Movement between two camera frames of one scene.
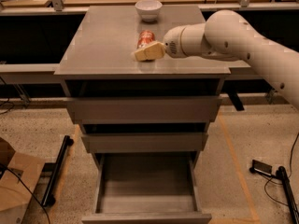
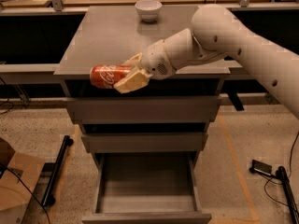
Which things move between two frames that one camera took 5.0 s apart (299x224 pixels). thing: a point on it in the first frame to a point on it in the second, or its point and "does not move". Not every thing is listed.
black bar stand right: [281, 174] does not move
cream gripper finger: [150, 51] to [137, 79]
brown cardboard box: [20, 175] does not move
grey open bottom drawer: [147, 188] does not move
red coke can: [145, 38] to [107, 76]
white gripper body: [172, 43] to [154, 60]
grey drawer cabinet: [135, 112] does not move
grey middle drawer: [145, 143] does not move
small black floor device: [261, 168] does not move
